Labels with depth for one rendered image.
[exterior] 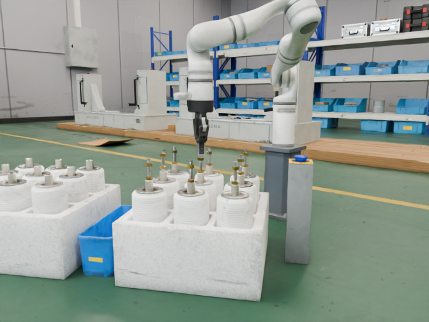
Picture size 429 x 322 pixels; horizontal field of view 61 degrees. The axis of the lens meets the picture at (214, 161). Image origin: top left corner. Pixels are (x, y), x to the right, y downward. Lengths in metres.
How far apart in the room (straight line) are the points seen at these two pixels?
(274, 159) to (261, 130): 1.83
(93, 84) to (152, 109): 1.43
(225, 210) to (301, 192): 0.28
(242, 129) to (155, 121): 1.44
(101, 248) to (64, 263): 0.11
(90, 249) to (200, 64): 0.60
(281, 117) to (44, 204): 0.92
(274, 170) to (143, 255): 0.73
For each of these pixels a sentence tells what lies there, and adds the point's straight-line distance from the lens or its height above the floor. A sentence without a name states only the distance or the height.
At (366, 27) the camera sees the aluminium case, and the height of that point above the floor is 1.45.
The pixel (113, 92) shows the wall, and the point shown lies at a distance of 8.56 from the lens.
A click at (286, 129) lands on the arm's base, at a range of 1.50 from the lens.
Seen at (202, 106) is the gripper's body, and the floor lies 0.48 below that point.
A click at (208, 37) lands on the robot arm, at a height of 0.66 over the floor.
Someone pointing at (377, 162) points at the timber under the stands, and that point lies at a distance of 2.86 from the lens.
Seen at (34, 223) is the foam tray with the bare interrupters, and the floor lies 0.16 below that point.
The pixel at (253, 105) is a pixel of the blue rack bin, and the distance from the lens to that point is 6.57.
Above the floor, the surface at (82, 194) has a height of 0.20.
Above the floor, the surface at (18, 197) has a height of 0.22.
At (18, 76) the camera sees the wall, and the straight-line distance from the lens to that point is 7.60.
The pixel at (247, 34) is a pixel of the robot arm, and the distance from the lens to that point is 1.08.
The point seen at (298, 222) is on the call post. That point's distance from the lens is 1.14.
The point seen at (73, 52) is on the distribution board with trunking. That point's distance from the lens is 7.87.
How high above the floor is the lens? 0.51
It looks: 10 degrees down
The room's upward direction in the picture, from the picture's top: straight up
